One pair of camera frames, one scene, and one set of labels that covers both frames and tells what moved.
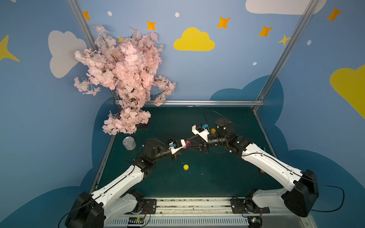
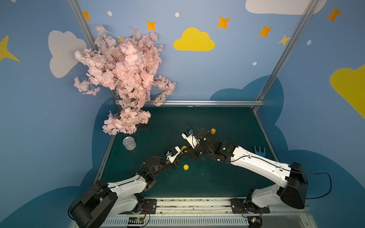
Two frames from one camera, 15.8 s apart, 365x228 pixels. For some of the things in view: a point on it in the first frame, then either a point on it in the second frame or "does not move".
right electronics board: [254, 222] does not move
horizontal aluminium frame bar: [237, 103] does not move
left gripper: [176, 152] → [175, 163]
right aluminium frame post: [309, 13] does not move
